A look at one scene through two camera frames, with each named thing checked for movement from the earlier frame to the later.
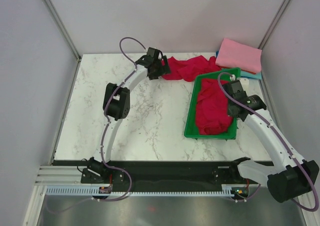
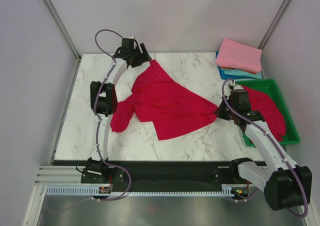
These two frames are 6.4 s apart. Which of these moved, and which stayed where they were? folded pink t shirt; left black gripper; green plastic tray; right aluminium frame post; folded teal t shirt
Moved: left black gripper; green plastic tray
Stayed: folded teal t shirt; folded pink t shirt; right aluminium frame post
